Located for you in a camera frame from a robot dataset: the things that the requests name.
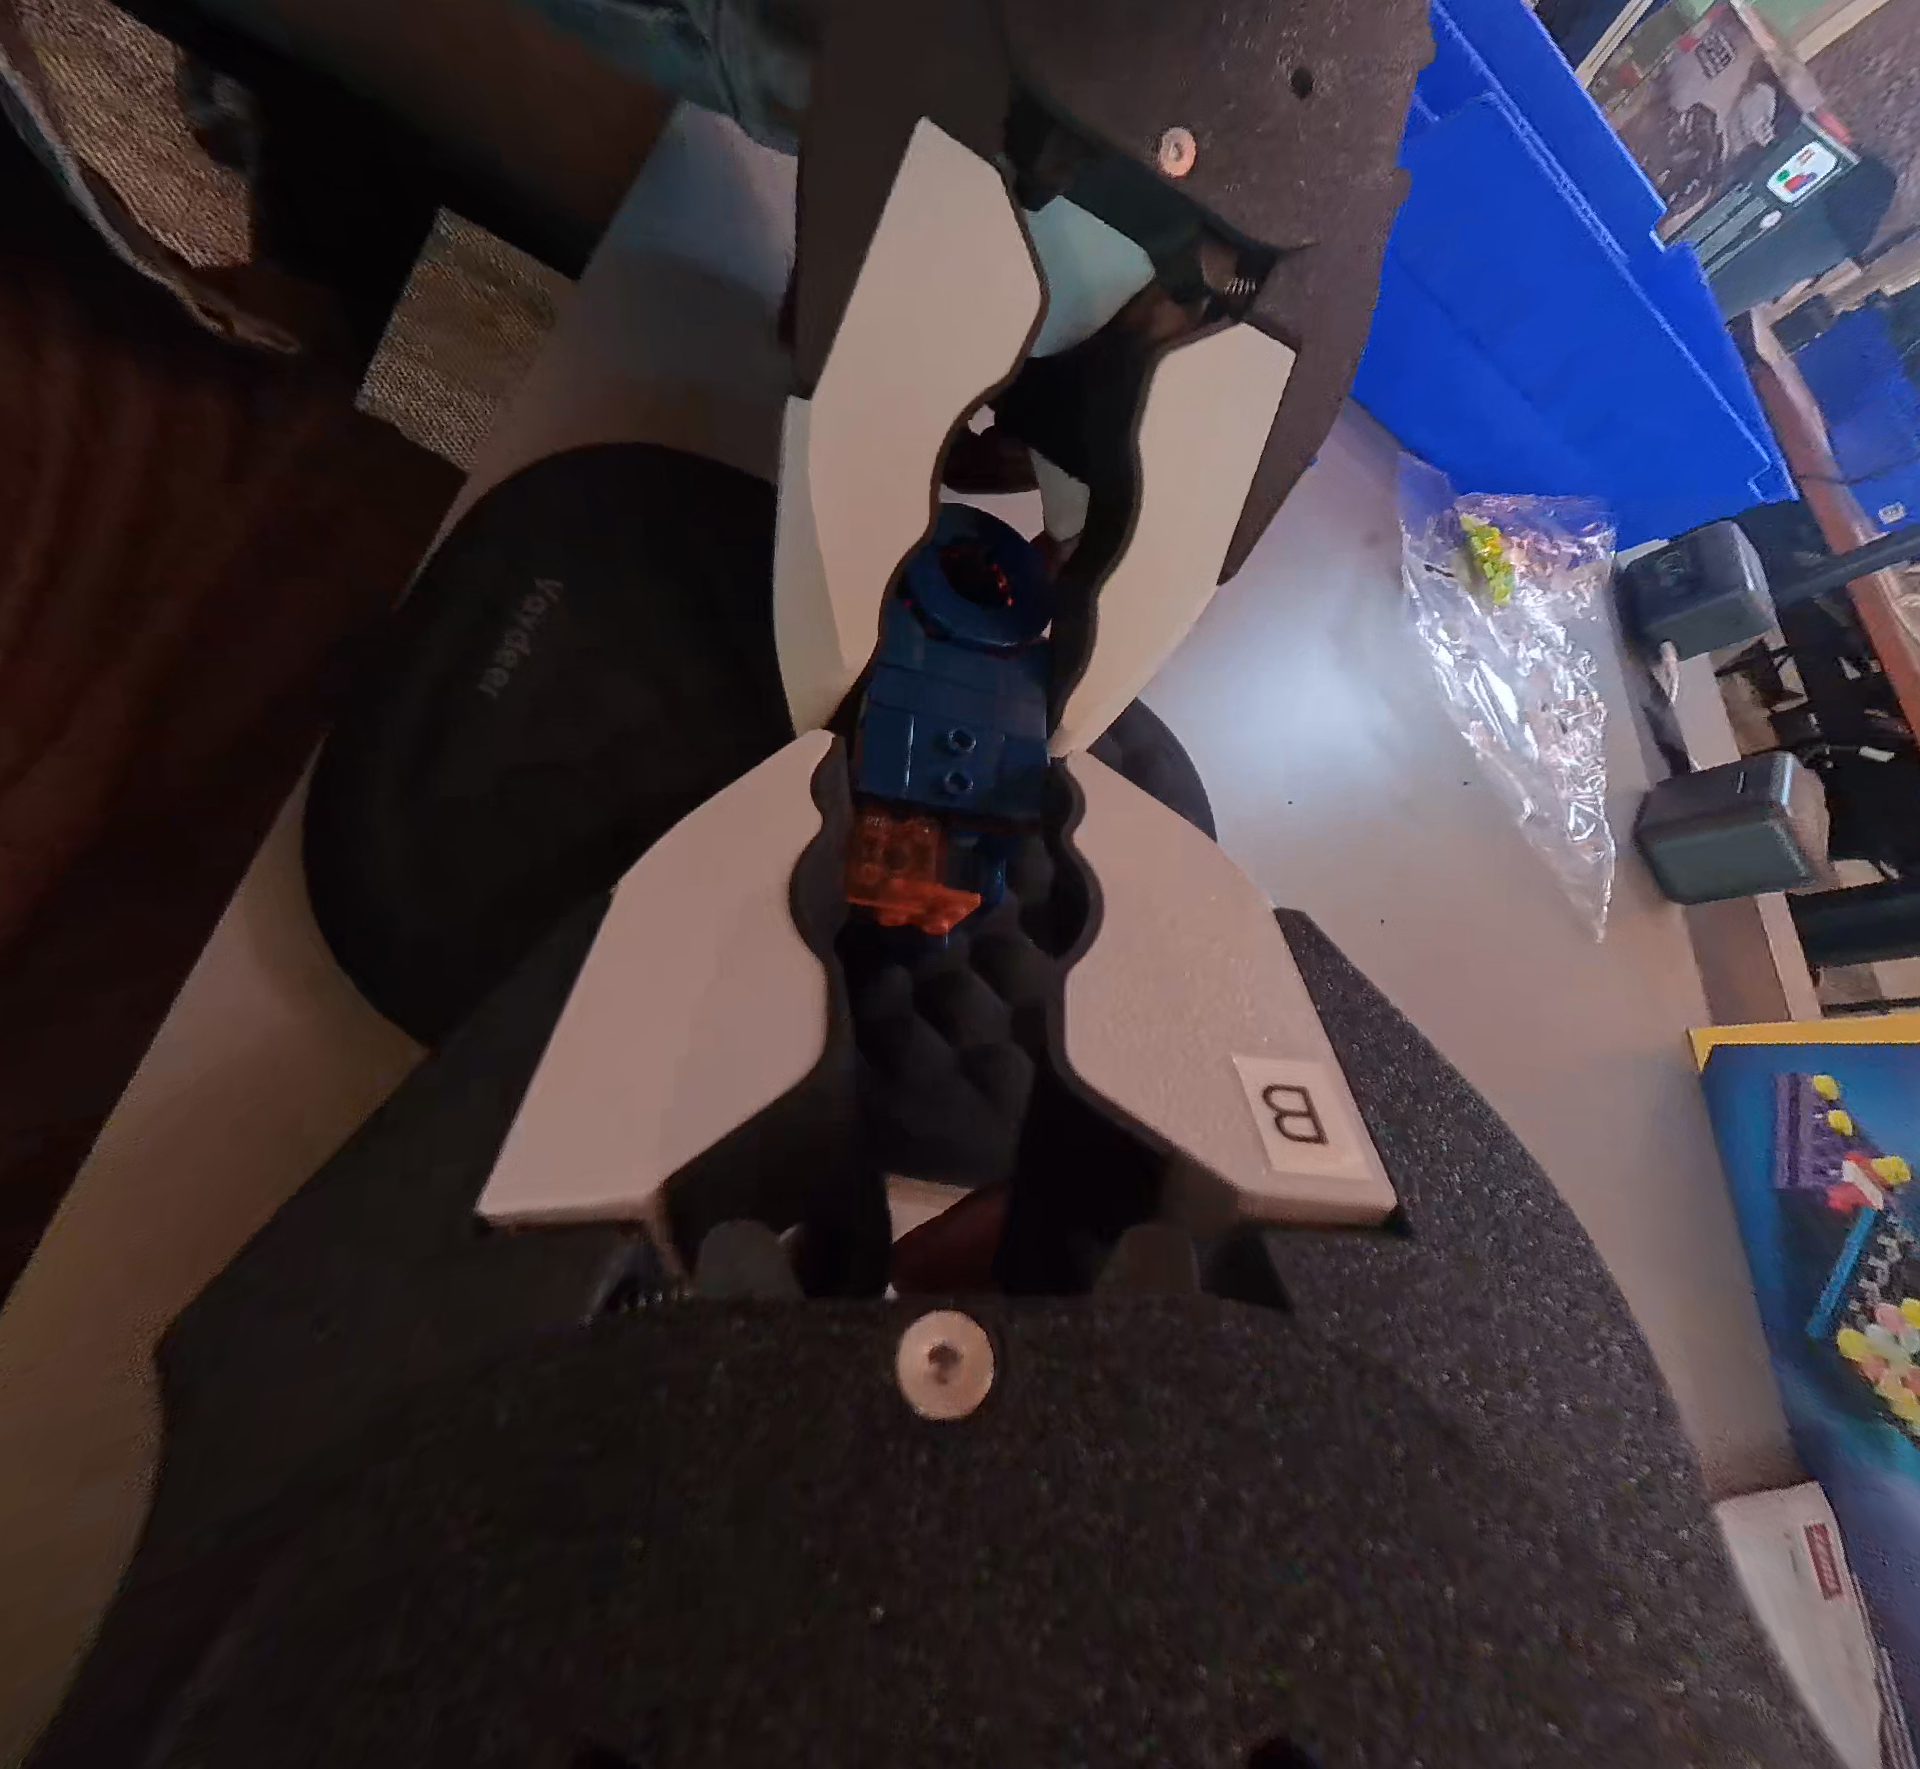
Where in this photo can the blue and yellow toy set box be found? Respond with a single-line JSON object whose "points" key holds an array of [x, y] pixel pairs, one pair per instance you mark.
{"points": [[1833, 1203]]}

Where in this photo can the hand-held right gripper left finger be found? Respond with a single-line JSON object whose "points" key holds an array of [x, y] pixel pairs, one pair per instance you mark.
{"points": [[678, 1020]]}

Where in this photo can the white instruction booklet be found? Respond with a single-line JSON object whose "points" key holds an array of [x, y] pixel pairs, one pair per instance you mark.
{"points": [[1789, 1592]]}

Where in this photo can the crinkled clear bag with bricks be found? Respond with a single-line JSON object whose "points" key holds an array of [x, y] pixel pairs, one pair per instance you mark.
{"points": [[1511, 692]]}

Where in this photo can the dark brown toy box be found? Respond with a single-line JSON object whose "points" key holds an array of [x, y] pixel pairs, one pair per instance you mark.
{"points": [[1696, 121]]}

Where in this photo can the blue toy brick assembly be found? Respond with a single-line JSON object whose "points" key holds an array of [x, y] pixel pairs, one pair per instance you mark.
{"points": [[960, 704]]}

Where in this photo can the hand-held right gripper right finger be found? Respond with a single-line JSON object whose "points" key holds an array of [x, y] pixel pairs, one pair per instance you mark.
{"points": [[1187, 994]]}

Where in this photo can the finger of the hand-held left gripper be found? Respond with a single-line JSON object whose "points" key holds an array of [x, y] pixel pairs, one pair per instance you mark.
{"points": [[860, 448], [1201, 478]]}

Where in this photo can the dark grey box device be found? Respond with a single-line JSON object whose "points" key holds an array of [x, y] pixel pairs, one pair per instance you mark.
{"points": [[1696, 594], [1732, 822]]}

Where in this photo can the black wrist rest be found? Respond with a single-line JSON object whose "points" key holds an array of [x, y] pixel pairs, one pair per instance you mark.
{"points": [[522, 748]]}

